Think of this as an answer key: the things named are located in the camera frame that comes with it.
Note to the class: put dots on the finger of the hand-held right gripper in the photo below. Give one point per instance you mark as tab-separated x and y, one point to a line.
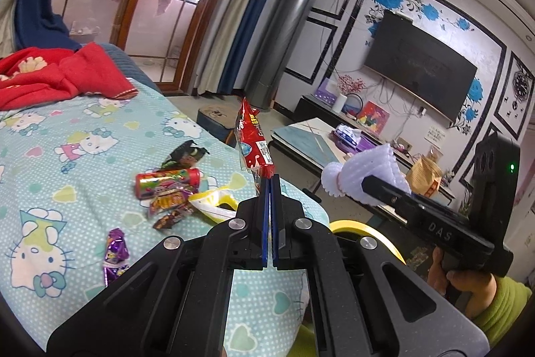
384	192

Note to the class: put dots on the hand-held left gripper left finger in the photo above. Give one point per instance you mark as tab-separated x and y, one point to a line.
264	223

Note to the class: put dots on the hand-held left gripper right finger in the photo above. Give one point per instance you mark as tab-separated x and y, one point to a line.
276	223

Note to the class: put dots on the white foam fruit net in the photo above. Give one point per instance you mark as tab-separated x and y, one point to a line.
376	164

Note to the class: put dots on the yellow-rimmed black trash bin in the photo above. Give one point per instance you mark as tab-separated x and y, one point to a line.
355	225

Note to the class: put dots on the long red snack packet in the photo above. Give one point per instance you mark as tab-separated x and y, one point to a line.
250	139

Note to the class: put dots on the black green snack wrapper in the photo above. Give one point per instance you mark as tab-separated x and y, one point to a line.
184	155

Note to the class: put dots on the red printed can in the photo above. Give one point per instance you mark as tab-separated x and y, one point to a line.
167	181

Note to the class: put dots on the person's right forearm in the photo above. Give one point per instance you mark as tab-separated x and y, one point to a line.
505	307

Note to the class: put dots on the person's right hand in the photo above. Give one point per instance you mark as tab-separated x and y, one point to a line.
468	288

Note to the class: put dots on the brown paper bag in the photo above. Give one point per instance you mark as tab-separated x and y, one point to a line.
424	175

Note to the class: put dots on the purple bag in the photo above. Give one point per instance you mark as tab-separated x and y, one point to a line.
355	146

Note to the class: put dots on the yellow plastic bag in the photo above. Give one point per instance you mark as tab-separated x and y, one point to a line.
213	203

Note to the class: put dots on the white blue tissue pack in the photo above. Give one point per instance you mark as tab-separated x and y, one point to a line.
349	133

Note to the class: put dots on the colourful painting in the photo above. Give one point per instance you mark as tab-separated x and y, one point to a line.
373	115

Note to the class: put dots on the brown snack wrapper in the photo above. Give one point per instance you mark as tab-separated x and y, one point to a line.
169	220

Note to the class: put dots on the orange snack wrapper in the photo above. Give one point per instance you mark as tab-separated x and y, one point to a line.
171	201

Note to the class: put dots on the coffee table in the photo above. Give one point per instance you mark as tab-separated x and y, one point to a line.
301	131

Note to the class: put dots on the round table mirror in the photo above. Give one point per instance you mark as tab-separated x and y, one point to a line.
349	100

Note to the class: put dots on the white vase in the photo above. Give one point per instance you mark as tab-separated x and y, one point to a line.
340	102

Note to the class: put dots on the blue square stool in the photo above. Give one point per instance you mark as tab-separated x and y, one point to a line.
213	122

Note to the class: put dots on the dark television stand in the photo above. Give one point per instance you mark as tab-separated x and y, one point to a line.
309	106

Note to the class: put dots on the purple box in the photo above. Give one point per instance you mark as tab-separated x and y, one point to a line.
326	92

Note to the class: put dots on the person's green top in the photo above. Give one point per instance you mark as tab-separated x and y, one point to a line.
299	342

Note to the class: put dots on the purple candy wrapper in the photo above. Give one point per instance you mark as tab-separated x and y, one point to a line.
115	252

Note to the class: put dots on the silver tower air conditioner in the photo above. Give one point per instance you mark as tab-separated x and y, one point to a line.
284	43

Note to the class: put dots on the light blue cat-print bedsheet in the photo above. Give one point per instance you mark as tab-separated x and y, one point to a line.
83	181

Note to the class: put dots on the red blanket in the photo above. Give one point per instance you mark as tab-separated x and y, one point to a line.
62	76

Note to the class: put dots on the wooden-framed glass sliding door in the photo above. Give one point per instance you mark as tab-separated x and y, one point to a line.
104	18

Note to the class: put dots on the white wall notice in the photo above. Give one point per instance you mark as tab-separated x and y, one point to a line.
434	135

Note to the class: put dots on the black wall television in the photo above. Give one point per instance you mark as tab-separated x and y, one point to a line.
418	64

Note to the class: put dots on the black wall clock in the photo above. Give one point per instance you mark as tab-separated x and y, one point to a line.
521	82

